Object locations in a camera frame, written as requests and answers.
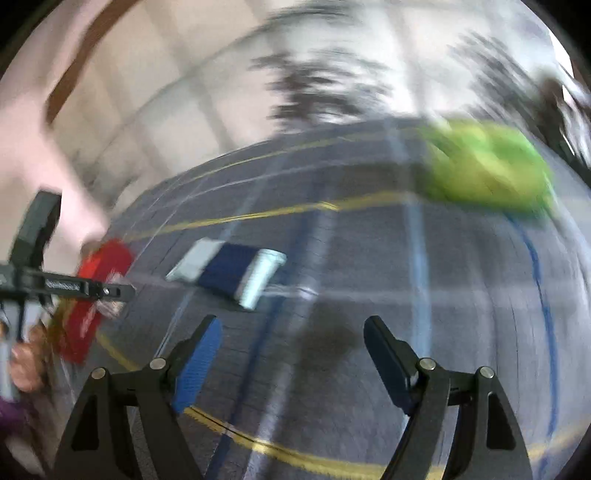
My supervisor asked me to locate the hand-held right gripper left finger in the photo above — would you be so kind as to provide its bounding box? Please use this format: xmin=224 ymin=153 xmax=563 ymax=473
xmin=53 ymin=315 xmax=223 ymax=480

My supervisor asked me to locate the red snack packet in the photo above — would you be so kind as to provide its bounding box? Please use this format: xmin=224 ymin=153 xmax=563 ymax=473
xmin=58 ymin=239 xmax=137 ymax=365

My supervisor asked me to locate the painted landscape folding screen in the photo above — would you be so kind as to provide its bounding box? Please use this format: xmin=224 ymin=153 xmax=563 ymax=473
xmin=51 ymin=0 xmax=578 ymax=204

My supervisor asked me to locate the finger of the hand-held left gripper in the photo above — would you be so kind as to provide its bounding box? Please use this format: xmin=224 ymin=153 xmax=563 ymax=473
xmin=44 ymin=272 xmax=137 ymax=304

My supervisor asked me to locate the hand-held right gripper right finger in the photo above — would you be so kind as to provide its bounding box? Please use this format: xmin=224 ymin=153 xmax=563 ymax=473
xmin=363 ymin=316 xmax=534 ymax=480

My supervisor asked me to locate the person's left hand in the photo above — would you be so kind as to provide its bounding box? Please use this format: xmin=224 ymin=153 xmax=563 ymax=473
xmin=9 ymin=323 xmax=52 ymax=394

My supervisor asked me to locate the white and navy snack packet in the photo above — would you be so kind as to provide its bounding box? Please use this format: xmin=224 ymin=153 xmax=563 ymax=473
xmin=165 ymin=237 xmax=287 ymax=311

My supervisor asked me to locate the grey plaid tablecloth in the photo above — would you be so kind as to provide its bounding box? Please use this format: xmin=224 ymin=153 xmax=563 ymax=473
xmin=46 ymin=115 xmax=591 ymax=480

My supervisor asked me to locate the green tissue pack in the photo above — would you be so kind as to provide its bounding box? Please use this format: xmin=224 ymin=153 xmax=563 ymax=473
xmin=418 ymin=119 xmax=557 ymax=217

